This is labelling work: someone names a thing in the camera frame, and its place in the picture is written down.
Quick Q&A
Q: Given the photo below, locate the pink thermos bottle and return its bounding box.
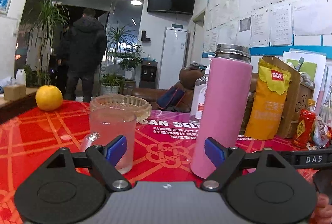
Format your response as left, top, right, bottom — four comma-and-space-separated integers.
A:
191, 44, 253, 179

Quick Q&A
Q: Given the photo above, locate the red drink bottle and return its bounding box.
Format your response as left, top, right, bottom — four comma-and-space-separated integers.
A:
293, 99, 316, 148

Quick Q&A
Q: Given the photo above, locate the hand sanitizer pump bottle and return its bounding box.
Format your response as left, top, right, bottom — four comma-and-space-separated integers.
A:
189, 55, 214, 124

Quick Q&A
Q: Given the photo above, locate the person's hand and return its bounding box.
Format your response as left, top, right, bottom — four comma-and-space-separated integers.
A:
310, 193, 332, 224

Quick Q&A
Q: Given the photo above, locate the snack packet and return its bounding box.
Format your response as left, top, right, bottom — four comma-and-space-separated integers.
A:
312, 116, 331, 147

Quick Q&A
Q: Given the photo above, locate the orange yellow snack bag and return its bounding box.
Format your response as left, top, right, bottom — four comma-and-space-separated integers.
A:
245, 59, 291, 140

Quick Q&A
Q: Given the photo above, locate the brown cardboard box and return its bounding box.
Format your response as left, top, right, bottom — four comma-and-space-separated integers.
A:
262, 56, 315, 138

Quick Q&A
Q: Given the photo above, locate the frosted glass mug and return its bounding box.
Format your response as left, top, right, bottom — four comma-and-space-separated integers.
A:
81, 107, 136, 174

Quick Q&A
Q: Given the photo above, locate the woven pen holder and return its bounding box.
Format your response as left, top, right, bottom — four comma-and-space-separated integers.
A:
239, 92, 254, 135

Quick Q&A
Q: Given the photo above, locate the yellow orange fruit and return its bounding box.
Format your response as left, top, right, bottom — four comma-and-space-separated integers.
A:
35, 85, 63, 111

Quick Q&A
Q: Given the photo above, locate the wooden side table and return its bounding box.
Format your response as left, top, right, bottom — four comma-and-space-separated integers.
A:
0, 88, 38, 124

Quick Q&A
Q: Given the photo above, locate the glass ashtray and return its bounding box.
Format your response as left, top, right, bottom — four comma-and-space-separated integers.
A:
89, 94, 152, 123

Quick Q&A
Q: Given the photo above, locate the small cardboard box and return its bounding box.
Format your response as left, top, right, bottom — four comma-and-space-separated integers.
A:
3, 84, 26, 101

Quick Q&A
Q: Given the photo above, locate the white plastic jug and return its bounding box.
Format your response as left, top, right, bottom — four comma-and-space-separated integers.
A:
16, 69, 26, 86

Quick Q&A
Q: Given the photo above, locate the blue bag on sofa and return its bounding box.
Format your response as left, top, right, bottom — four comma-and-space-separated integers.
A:
156, 86, 186, 110

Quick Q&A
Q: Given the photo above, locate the brown leather sofa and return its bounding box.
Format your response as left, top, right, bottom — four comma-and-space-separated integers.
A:
123, 66, 208, 113

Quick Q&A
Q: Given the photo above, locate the black water dispenser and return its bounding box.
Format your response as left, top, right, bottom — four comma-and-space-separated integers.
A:
140, 60, 157, 89

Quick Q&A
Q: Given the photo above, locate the white pot plant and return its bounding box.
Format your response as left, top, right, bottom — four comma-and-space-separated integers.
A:
100, 23, 144, 95

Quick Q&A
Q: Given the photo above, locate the person in black jacket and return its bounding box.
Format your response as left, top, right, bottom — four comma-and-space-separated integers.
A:
56, 8, 107, 102

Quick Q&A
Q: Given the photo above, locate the tall palm plant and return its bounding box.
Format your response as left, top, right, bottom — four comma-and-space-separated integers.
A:
22, 0, 70, 87

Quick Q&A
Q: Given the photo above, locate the white refrigerator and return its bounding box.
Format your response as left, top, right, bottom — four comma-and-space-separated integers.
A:
158, 27, 188, 90

